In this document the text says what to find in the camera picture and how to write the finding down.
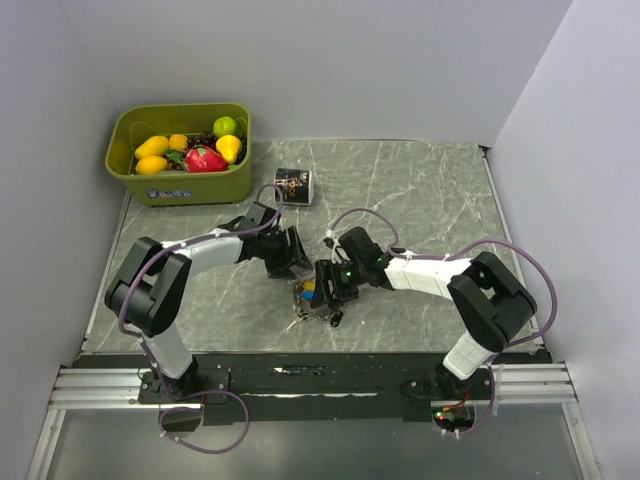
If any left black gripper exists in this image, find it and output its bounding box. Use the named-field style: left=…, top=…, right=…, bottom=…
left=257, top=226, right=313, bottom=279

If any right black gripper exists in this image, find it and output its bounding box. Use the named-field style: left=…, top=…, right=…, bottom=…
left=309, top=258, right=367, bottom=308

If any large silver keyring with rings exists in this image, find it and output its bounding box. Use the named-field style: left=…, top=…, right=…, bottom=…
left=286, top=279, right=344, bottom=331

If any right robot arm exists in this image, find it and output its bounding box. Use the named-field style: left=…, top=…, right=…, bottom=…
left=308, top=227, right=537, bottom=399

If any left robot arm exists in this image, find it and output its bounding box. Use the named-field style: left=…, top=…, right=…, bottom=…
left=105, top=201, right=312, bottom=402

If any black paper cup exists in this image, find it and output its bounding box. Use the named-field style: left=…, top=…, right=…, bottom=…
left=274, top=168, right=314, bottom=206

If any yellow pear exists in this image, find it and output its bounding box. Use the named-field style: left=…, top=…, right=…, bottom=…
left=216, top=134, right=243, bottom=165

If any red dragon fruit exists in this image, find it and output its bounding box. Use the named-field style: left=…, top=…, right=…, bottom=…
left=184, top=146, right=228, bottom=173

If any olive green plastic bin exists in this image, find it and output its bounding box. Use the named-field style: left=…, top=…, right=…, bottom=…
left=105, top=103, right=252, bottom=207

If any dark cherries bunch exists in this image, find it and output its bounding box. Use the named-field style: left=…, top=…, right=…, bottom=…
left=163, top=133, right=247, bottom=173

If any green lime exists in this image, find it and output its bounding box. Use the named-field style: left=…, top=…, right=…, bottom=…
left=213, top=116, right=238, bottom=138

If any small orange fruit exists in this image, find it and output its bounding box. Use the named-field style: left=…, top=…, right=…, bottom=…
left=168, top=134, right=189, bottom=151

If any yellow mango lower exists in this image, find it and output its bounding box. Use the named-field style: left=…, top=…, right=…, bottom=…
left=135, top=156, right=169, bottom=176

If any yellow mango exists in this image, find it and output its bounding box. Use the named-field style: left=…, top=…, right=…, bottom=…
left=134, top=135, right=169, bottom=160
left=135, top=156, right=169, bottom=176

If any yellow mango upper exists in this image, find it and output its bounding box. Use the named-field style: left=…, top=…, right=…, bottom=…
left=134, top=135, right=169, bottom=160

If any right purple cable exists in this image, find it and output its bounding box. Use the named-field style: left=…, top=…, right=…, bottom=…
left=325, top=207, right=559, bottom=441

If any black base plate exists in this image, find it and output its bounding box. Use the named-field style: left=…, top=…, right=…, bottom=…
left=137, top=352, right=494, bottom=427

